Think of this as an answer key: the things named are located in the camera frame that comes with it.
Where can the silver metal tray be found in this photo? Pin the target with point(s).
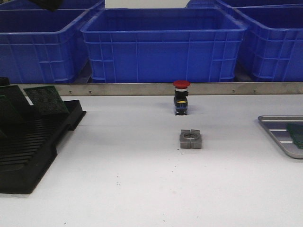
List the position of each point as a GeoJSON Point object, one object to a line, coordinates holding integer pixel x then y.
{"type": "Point", "coordinates": [276, 127]}

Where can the metal rail strip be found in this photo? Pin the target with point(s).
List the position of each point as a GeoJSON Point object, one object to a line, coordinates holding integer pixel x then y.
{"type": "Point", "coordinates": [167, 89]}

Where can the blue crate back right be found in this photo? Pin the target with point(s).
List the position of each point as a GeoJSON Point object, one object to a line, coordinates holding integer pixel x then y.
{"type": "Point", "coordinates": [240, 3]}

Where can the green circuit board rear rack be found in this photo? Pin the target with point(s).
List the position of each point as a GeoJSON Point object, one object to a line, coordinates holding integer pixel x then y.
{"type": "Point", "coordinates": [46, 100]}

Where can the red emergency stop button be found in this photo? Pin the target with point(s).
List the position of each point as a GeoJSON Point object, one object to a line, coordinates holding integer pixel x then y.
{"type": "Point", "coordinates": [180, 97]}

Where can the green circuit board left rack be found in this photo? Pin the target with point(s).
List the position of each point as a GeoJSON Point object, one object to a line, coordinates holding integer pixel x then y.
{"type": "Point", "coordinates": [14, 107]}

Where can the blue plastic crate right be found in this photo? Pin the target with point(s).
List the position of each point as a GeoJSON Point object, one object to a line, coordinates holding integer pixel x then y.
{"type": "Point", "coordinates": [272, 46]}

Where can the green perforated circuit board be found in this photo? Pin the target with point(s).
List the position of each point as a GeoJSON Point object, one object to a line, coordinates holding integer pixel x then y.
{"type": "Point", "coordinates": [296, 133]}

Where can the green circuit board rack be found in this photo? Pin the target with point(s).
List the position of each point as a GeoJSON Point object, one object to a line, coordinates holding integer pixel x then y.
{"type": "Point", "coordinates": [46, 100]}
{"type": "Point", "coordinates": [14, 107]}

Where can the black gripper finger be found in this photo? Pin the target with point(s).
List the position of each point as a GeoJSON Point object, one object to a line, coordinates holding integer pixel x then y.
{"type": "Point", "coordinates": [50, 5]}

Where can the blue crate back left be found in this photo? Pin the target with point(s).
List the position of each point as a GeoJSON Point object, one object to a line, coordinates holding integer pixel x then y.
{"type": "Point", "coordinates": [67, 4]}

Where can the blue plastic crate centre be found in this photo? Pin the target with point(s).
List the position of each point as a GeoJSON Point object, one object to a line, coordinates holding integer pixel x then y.
{"type": "Point", "coordinates": [163, 45]}

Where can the black slotted board rack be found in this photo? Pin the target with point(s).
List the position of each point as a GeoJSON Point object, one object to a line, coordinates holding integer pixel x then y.
{"type": "Point", "coordinates": [28, 149]}

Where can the blue plastic crate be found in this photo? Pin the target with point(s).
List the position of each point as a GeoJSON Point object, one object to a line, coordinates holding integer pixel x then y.
{"type": "Point", "coordinates": [163, 45]}
{"type": "Point", "coordinates": [39, 46]}
{"type": "Point", "coordinates": [272, 46]}

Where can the grey metal clamp block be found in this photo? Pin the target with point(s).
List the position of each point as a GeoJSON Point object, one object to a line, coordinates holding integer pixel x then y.
{"type": "Point", "coordinates": [190, 139]}

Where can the blue plastic crate left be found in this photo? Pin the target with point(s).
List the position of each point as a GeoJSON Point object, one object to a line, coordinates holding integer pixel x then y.
{"type": "Point", "coordinates": [39, 46]}

